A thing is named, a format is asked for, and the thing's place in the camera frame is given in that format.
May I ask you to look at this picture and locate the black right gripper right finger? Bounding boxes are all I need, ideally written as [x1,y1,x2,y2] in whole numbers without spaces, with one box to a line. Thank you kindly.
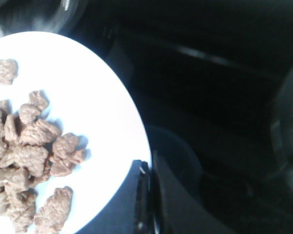
[151,151,231,234]

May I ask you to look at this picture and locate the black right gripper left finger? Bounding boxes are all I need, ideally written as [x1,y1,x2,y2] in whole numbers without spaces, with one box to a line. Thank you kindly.
[81,160,152,234]

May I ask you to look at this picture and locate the light blue round plate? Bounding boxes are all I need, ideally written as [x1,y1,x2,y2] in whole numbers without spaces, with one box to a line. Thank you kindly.
[0,32,151,234]

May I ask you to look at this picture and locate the brown meat pieces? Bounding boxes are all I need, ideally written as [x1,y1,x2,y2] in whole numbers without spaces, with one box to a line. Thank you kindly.
[0,58,86,234]

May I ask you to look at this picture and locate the black glass gas cooktop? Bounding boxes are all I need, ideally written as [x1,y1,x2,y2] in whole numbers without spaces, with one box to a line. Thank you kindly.
[0,0,293,234]

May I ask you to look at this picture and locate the right black burner head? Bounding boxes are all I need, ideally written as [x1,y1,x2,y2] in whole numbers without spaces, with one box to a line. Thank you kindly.
[270,66,293,194]

